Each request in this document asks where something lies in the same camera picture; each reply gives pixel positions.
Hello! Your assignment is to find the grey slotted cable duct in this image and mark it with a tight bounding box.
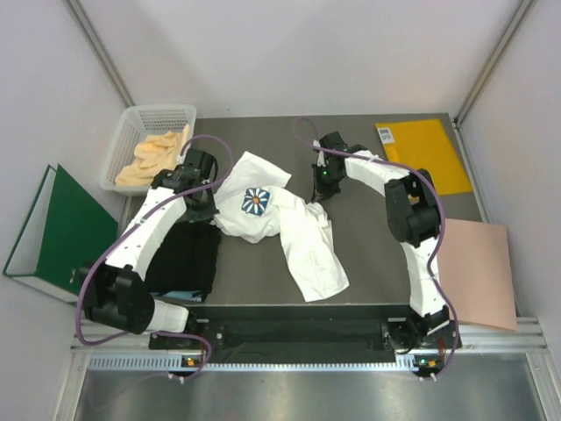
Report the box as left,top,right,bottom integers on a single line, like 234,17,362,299
88,353,444,373

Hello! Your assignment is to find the green ring binder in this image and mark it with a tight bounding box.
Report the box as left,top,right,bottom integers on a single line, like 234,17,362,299
3,166,118,305

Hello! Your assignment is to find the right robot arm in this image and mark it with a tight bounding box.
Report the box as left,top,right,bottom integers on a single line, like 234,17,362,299
312,132,450,353

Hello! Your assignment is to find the white t shirt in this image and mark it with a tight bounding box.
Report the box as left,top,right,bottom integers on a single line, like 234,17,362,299
213,152,350,303

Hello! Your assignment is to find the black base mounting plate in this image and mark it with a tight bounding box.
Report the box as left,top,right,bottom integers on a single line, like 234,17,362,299
148,318,462,353

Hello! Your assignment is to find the white plastic basket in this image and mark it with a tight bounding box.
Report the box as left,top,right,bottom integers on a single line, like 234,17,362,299
99,103,196,196

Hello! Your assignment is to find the black folded t shirt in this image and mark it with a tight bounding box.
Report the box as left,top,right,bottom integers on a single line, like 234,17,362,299
145,222,221,303

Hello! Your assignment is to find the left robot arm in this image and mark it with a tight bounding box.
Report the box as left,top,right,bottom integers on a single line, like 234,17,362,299
76,149,218,348

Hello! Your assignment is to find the orange t shirt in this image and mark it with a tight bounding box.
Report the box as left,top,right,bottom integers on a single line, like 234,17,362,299
115,124,190,187

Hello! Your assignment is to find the pink paper sheet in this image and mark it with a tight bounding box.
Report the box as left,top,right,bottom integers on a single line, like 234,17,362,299
437,218,518,332

